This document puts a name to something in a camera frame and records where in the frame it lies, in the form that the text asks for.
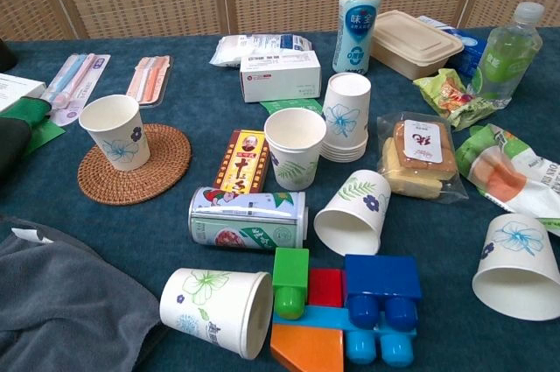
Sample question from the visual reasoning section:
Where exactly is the paper cup with blue flowers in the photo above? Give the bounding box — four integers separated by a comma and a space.
78, 94, 151, 172

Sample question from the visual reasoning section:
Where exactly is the paper cup leaf and flower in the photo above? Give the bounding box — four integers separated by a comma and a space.
313, 169, 392, 256

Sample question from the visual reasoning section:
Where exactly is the paper cup green flower print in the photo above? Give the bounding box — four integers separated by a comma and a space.
159, 267, 275, 361

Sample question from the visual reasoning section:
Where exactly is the paper cup large blue flower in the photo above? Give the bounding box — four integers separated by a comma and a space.
471, 213, 560, 322

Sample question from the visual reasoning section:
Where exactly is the red and yellow spice box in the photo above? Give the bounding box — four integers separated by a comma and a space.
213, 129, 271, 195

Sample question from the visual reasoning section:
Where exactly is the green sachet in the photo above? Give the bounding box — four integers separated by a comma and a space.
258, 97, 325, 117

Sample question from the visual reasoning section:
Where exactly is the green and white drink can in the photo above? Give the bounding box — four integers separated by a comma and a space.
188, 186, 309, 253

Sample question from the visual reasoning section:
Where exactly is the stack of inverted paper cups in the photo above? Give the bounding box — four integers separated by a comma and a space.
320, 72, 372, 164

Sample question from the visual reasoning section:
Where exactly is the white medicine box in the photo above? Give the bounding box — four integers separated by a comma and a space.
239, 50, 323, 103

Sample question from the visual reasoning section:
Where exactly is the green toy block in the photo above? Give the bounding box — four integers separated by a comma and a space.
271, 247, 310, 320

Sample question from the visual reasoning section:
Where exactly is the round woven rattan coaster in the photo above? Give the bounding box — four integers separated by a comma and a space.
77, 123, 193, 206

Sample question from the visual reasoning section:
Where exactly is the white soft tissue pack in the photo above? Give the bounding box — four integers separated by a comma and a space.
208, 33, 314, 67

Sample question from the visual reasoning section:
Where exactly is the red toy block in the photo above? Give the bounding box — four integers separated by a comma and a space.
307, 267, 345, 308

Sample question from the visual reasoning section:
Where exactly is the bread in clear bag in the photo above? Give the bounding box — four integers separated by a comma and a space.
376, 111, 469, 204

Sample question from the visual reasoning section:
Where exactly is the teal table cloth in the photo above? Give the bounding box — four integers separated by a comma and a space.
0, 26, 560, 372

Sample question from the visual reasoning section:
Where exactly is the dark blue toy block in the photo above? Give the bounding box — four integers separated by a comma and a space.
343, 253, 423, 332

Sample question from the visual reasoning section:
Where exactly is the orange toothbrush pack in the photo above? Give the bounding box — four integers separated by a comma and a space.
125, 54, 172, 107

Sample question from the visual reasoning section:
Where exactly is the white blue yogurt bottle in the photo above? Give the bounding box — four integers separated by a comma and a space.
332, 0, 380, 75

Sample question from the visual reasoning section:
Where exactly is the small green snack packet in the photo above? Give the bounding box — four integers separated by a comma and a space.
412, 67, 498, 131

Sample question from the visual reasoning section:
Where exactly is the beige lidded lunch box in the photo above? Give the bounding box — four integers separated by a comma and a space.
370, 10, 466, 81

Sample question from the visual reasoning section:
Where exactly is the orange toy block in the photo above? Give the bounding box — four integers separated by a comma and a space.
269, 326, 345, 372

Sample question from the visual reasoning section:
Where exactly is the light blue toy block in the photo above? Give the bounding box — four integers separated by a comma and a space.
271, 304, 417, 368

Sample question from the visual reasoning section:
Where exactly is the pink blue toothbrush pack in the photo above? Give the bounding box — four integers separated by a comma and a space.
43, 53, 112, 128

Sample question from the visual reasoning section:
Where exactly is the blue and white mask box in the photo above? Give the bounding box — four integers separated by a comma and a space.
415, 15, 489, 80

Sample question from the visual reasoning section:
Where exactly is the green white orange snack bag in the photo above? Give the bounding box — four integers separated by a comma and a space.
454, 123, 560, 233

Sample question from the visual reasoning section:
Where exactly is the clear bottle with green label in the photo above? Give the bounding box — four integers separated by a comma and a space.
471, 1, 546, 109

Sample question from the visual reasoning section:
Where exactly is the grey towel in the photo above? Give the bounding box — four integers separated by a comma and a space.
0, 214, 162, 372

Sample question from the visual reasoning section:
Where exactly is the black and green work glove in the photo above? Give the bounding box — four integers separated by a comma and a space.
0, 98, 67, 189

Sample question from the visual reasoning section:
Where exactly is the flat white box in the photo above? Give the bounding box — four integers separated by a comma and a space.
0, 73, 47, 114

